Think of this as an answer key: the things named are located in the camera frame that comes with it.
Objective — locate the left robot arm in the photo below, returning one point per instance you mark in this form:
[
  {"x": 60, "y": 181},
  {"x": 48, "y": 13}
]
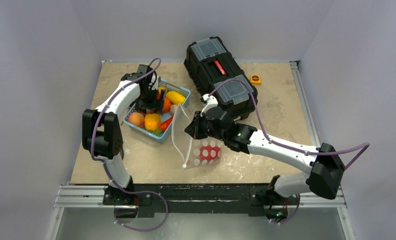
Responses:
[{"x": 101, "y": 129}]

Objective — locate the garlic bulb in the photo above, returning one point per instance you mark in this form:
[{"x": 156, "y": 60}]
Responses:
[{"x": 173, "y": 109}]

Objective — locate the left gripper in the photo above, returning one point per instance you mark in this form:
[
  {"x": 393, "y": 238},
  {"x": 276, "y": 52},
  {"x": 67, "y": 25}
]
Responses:
[{"x": 155, "y": 104}]

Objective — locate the yellow tape measure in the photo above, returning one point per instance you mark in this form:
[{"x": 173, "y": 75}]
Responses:
[{"x": 255, "y": 79}]

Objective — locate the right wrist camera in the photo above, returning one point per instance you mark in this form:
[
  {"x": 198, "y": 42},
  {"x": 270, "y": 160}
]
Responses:
[{"x": 209, "y": 102}]

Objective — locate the black base frame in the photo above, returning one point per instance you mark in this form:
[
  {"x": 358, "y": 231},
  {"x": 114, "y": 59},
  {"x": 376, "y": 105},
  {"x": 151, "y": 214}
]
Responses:
[{"x": 256, "y": 199}]

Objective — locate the black plastic toolbox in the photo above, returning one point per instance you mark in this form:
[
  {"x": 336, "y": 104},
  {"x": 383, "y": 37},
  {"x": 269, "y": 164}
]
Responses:
[{"x": 209, "y": 63}]

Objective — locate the polka dot zip bag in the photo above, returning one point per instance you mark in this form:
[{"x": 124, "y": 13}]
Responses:
[{"x": 187, "y": 147}]

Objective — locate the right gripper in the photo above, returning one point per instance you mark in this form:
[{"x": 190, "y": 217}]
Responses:
[{"x": 198, "y": 125}]

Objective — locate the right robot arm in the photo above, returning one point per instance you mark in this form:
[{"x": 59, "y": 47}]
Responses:
[{"x": 321, "y": 168}]

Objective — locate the yellow lemon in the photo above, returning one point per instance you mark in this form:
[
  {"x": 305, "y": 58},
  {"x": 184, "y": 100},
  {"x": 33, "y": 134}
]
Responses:
[{"x": 162, "y": 91}]

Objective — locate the yellow bell pepper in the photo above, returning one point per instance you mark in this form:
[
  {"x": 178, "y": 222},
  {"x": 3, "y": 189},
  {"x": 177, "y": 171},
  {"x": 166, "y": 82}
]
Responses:
[{"x": 152, "y": 121}]

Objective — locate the yellow squash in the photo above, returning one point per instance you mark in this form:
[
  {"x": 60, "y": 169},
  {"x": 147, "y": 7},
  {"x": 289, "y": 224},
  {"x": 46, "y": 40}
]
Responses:
[{"x": 175, "y": 97}]

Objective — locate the light blue plastic basket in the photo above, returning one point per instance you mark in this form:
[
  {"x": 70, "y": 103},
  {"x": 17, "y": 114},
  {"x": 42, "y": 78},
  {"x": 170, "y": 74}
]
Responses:
[{"x": 160, "y": 135}]

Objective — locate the peach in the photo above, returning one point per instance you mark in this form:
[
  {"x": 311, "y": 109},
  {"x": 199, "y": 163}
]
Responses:
[{"x": 136, "y": 119}]

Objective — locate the small orange pumpkin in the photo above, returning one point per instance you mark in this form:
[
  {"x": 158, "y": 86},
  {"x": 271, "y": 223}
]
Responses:
[{"x": 166, "y": 105}]

